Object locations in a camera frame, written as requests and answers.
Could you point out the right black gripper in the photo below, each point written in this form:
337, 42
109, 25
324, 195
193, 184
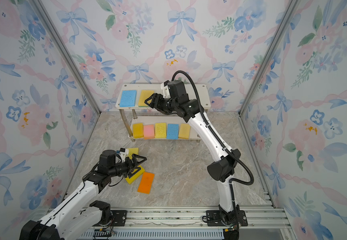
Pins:
162, 102

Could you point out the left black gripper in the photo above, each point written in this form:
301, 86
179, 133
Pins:
128, 167

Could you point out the tan yellow sponge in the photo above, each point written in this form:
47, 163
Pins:
144, 95

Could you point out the orange sponge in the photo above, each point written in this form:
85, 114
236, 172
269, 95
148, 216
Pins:
146, 183

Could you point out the blue sponge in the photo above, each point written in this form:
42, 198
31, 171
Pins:
172, 131
128, 98

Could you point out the yellow porous sponge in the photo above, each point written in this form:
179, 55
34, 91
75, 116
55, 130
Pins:
160, 130

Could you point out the pink sponge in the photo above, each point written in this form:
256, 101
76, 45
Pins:
148, 132

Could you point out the small tan sponge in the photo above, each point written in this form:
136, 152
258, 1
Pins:
184, 131

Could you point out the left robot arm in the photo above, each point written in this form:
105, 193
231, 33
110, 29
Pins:
79, 212

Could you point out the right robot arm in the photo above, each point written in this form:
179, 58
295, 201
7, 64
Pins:
222, 167

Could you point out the bright yellow sponge left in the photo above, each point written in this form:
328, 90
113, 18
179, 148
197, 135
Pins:
135, 174

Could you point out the pale yellow sponge far left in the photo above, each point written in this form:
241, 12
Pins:
132, 151

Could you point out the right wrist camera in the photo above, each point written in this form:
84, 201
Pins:
165, 90

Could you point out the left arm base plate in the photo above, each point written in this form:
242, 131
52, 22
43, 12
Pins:
112, 218

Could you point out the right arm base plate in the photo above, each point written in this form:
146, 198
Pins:
217, 218

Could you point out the left aluminium corner post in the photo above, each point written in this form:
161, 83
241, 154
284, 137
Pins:
39, 8

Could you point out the aluminium corner post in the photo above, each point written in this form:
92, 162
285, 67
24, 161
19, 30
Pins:
284, 24
39, 8

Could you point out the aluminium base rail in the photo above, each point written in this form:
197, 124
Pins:
185, 223

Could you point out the right aluminium corner post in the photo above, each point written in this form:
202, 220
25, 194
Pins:
284, 24

